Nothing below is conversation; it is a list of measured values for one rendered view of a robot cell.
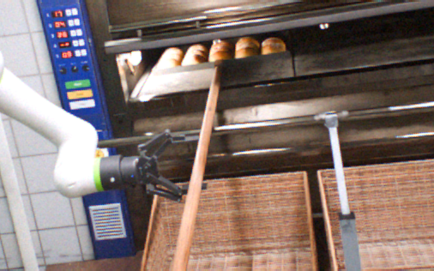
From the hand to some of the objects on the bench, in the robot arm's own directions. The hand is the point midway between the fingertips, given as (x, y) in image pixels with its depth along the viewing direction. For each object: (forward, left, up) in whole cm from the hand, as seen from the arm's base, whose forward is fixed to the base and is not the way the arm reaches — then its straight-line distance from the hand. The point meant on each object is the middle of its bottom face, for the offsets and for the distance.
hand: (199, 162), depth 190 cm
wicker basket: (-2, +42, -61) cm, 74 cm away
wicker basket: (+58, +42, -61) cm, 94 cm away
